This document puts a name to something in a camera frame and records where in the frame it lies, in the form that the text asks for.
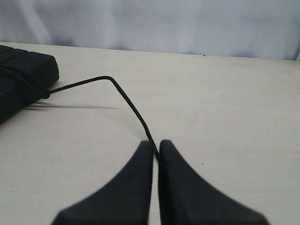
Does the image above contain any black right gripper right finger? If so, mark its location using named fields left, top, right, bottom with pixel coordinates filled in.
left=158, top=140, right=269, bottom=225

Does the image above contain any black frayed cord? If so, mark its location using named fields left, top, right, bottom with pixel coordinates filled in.
left=0, top=67, right=161, bottom=157

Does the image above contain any black plastic carrying case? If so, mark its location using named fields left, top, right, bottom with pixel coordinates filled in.
left=0, top=45, right=60, bottom=124

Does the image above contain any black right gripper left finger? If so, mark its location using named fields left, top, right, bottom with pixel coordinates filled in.
left=52, top=141, right=153, bottom=225

